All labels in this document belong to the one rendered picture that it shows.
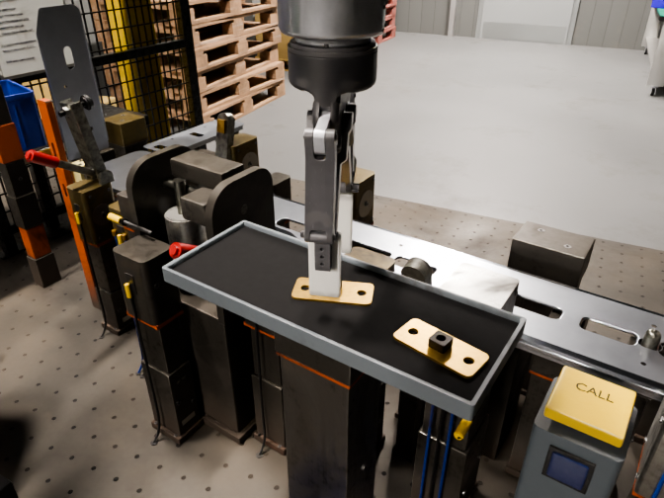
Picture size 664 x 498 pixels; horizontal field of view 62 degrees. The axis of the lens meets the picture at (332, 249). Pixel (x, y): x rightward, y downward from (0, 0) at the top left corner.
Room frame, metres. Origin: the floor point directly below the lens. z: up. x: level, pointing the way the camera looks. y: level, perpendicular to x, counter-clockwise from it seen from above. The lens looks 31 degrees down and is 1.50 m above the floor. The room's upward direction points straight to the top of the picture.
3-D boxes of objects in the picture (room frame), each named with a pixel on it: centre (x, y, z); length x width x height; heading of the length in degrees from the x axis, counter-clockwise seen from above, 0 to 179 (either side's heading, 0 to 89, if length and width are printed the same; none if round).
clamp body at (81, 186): (0.99, 0.49, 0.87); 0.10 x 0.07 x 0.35; 146
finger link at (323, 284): (0.44, 0.01, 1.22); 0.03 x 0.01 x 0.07; 81
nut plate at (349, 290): (0.48, 0.00, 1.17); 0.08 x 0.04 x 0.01; 81
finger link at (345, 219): (0.52, -0.01, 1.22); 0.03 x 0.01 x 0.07; 81
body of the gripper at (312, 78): (0.48, 0.00, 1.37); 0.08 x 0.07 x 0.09; 171
